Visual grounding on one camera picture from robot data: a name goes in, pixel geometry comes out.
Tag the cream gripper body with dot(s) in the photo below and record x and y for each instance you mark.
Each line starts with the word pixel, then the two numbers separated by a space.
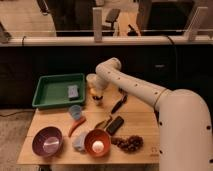
pixel 98 92

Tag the orange apple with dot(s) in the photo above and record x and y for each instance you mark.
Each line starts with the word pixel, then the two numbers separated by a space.
pixel 92 91

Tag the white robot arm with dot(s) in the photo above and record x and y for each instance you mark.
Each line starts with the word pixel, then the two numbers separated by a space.
pixel 185 129

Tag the small metal cup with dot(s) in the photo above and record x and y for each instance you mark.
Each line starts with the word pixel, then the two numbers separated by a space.
pixel 98 100

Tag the white paper cup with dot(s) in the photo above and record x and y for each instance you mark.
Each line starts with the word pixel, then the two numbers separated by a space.
pixel 91 80

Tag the blue plastic cup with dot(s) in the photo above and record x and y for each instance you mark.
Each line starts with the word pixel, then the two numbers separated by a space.
pixel 75 112

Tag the blue sponge in tray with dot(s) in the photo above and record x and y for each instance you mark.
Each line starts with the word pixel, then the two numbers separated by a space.
pixel 73 92

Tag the red chili pepper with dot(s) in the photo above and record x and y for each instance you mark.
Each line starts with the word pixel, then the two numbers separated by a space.
pixel 76 124

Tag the black rectangular block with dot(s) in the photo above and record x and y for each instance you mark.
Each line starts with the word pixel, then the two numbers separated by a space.
pixel 115 125

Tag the red bowl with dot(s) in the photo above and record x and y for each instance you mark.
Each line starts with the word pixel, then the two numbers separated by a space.
pixel 97 135

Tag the wooden table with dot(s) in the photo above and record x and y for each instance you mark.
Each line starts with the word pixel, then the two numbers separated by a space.
pixel 139 119

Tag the green plastic tray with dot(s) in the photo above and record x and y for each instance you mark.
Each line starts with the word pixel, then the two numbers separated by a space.
pixel 52 91

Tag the white egg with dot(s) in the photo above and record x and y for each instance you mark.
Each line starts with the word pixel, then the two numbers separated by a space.
pixel 98 146

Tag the light blue crumpled cloth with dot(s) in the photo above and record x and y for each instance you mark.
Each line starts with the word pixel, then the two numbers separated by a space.
pixel 78 143

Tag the bunch of dark grapes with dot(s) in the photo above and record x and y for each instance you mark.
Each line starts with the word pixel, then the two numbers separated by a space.
pixel 128 145

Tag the purple bowl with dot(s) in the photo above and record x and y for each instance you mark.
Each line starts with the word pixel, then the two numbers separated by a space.
pixel 47 142

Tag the black handled brush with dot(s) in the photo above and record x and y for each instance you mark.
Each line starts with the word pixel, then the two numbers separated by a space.
pixel 121 101

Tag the yellow handled tool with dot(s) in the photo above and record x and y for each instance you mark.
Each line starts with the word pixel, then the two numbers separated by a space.
pixel 104 123

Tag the white horizontal rail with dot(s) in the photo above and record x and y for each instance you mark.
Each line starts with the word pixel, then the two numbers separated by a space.
pixel 106 41

